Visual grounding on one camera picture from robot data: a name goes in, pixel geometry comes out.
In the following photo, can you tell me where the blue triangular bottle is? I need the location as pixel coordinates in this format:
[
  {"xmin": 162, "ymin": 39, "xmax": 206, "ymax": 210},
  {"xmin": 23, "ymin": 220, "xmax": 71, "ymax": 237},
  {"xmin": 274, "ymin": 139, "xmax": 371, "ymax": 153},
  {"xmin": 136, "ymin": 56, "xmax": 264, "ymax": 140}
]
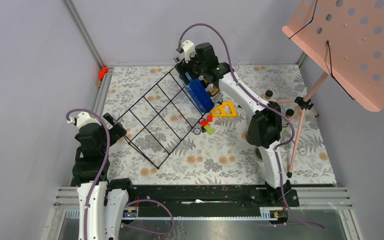
[{"xmin": 185, "ymin": 72, "xmax": 215, "ymax": 114}]

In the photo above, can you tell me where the clear bottle gold label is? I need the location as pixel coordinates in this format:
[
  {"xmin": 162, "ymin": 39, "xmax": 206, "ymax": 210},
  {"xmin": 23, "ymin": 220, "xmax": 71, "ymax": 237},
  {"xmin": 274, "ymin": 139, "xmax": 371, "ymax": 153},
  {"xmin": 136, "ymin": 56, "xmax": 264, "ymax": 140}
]
[{"xmin": 205, "ymin": 83, "xmax": 223, "ymax": 105}]

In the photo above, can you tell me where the black wire wine rack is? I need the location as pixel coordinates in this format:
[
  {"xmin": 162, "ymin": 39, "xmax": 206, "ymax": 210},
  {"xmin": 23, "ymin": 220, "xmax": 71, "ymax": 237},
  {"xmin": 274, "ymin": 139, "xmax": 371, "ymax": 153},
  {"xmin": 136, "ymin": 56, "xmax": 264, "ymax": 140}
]
[{"xmin": 118, "ymin": 66, "xmax": 206, "ymax": 170}]

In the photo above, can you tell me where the short clear glass bottle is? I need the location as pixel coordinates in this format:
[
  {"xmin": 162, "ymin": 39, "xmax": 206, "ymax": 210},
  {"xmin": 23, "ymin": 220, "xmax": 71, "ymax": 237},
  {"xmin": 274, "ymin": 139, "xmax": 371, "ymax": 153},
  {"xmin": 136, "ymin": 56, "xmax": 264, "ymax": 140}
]
[{"xmin": 264, "ymin": 89, "xmax": 274, "ymax": 101}]

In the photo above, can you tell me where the clear bottle black cap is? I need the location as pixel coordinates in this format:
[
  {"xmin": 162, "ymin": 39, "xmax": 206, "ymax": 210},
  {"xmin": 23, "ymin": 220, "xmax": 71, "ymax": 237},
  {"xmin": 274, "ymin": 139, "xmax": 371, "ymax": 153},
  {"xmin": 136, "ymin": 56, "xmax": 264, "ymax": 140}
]
[{"xmin": 284, "ymin": 108, "xmax": 295, "ymax": 121}]

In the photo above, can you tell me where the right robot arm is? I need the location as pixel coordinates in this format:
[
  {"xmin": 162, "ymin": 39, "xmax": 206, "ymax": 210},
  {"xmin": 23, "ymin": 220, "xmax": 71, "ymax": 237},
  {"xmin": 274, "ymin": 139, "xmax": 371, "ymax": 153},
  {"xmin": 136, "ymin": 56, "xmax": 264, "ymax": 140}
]
[{"xmin": 175, "ymin": 23, "xmax": 296, "ymax": 206}]

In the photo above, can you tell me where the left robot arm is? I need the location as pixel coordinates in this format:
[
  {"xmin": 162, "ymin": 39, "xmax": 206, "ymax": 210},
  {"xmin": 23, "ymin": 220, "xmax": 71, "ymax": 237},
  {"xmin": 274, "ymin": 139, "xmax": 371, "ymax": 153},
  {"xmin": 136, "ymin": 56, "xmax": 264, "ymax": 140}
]
[{"xmin": 66, "ymin": 109, "xmax": 135, "ymax": 240}]

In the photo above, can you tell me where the floral table mat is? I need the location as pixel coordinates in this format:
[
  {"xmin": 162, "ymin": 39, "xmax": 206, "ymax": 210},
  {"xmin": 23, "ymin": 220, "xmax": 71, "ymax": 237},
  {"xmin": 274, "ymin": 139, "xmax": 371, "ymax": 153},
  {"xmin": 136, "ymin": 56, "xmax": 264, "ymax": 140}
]
[{"xmin": 103, "ymin": 64, "xmax": 337, "ymax": 185}]

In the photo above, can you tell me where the yellow triangle block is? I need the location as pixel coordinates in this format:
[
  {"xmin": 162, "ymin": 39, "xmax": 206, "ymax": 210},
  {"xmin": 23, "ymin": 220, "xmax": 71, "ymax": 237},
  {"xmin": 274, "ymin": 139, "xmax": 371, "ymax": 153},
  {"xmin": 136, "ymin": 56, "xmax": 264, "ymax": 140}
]
[{"xmin": 210, "ymin": 101, "xmax": 238, "ymax": 118}]

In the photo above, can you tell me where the orange clip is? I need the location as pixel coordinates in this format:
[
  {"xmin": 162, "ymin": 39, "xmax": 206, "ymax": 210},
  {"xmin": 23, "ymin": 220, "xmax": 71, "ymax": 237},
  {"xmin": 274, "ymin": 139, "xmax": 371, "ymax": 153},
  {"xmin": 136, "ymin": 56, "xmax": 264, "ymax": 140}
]
[{"xmin": 98, "ymin": 66, "xmax": 109, "ymax": 80}]

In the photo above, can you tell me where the green block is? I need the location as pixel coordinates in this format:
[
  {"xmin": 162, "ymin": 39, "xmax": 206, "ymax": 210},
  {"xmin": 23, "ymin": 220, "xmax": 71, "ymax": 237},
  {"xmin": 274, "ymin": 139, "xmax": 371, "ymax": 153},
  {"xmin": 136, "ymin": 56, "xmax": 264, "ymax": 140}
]
[{"xmin": 203, "ymin": 125, "xmax": 214, "ymax": 135}]

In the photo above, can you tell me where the pink music stand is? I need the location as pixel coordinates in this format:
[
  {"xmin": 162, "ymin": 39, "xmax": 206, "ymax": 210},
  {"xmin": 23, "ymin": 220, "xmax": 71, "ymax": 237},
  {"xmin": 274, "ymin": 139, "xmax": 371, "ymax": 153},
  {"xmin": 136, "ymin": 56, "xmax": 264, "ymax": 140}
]
[{"xmin": 282, "ymin": 0, "xmax": 384, "ymax": 179}]

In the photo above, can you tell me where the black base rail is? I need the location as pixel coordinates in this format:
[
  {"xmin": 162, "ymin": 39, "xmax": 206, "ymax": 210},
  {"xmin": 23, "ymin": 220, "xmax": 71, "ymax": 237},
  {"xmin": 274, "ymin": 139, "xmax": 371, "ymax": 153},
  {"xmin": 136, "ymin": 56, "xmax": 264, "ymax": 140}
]
[{"xmin": 103, "ymin": 183, "xmax": 301, "ymax": 220}]

